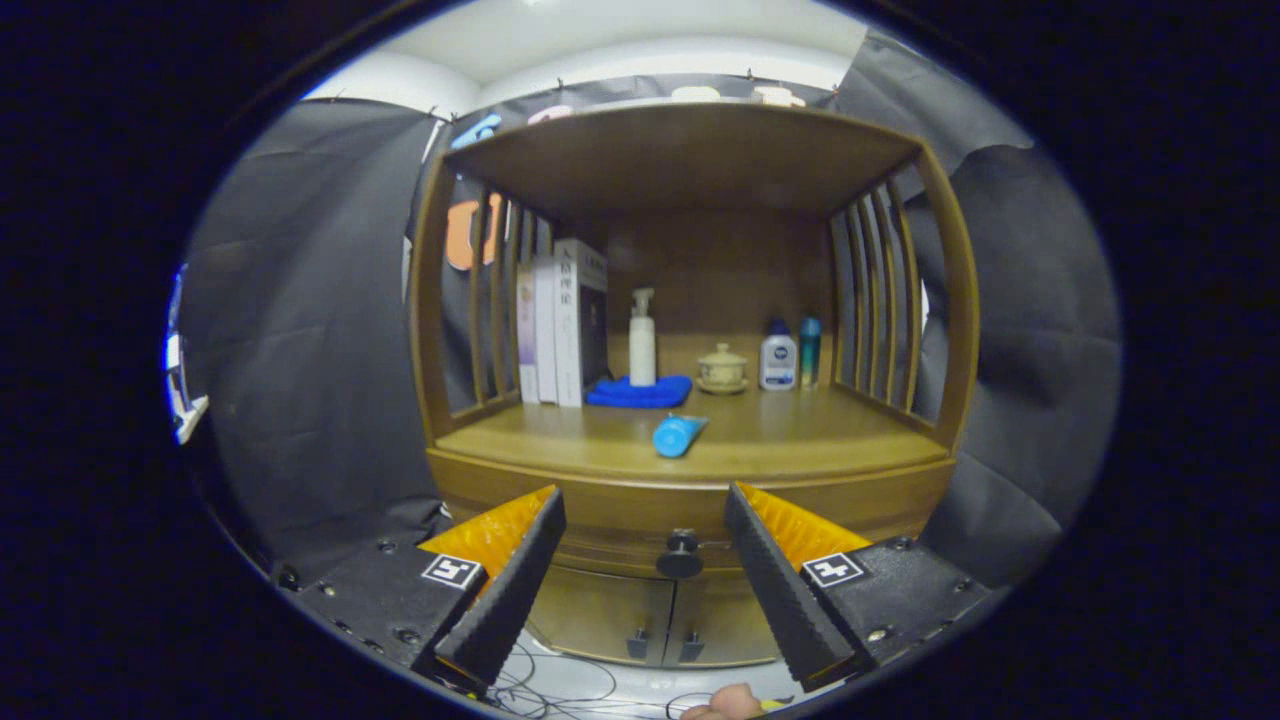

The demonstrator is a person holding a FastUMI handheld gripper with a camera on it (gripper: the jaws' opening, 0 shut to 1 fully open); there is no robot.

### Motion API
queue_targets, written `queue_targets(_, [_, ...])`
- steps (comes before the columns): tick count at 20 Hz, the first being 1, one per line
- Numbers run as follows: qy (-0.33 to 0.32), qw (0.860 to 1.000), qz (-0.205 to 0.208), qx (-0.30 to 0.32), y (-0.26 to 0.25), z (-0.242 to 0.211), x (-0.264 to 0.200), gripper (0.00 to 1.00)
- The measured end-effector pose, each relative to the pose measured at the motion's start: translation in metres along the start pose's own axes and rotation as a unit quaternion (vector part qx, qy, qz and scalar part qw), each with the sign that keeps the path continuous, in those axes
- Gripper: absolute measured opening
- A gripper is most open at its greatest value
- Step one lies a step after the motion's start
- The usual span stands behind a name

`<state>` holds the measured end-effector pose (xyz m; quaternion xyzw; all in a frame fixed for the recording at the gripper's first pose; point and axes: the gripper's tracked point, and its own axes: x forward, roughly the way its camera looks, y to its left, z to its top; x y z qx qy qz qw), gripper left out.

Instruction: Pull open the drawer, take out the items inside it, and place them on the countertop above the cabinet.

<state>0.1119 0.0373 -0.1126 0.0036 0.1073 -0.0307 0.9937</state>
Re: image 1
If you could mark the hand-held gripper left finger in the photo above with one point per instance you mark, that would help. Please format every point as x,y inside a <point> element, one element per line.
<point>510,590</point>

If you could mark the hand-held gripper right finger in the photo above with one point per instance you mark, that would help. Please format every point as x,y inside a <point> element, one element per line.
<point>780,590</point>

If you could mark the blue and white cosmetic tube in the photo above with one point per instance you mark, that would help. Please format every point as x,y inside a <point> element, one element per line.
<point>676,437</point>

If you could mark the wooden countertop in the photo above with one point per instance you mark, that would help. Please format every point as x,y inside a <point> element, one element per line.
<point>800,440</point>

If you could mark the wooden cabinet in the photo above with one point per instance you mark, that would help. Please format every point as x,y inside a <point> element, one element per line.
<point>720,260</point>

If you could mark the beige lidded teacup with saucer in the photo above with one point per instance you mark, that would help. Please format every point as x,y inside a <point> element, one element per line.
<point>722,370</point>

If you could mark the white bottle with blue cap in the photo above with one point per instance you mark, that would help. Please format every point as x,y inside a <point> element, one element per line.
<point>777,362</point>

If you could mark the blue folded cloth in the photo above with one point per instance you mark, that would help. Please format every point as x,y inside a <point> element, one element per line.
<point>640,394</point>

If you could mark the teal slim bottle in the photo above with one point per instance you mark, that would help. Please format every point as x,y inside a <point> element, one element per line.
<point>809,355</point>

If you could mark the purple spine book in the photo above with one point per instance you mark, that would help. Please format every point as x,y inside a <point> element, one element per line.
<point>527,340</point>

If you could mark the thin white book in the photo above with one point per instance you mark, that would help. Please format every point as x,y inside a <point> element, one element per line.
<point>546,340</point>

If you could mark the white pump bottle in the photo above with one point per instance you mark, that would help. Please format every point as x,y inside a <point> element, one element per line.
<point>642,350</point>

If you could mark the thick book with dark cover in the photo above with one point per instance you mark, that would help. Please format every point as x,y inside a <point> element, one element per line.
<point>575,320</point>

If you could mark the white side desk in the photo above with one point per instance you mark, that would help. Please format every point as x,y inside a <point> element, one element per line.
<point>192,415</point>

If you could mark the computer monitor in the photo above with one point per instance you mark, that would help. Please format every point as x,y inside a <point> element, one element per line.
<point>175,360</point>

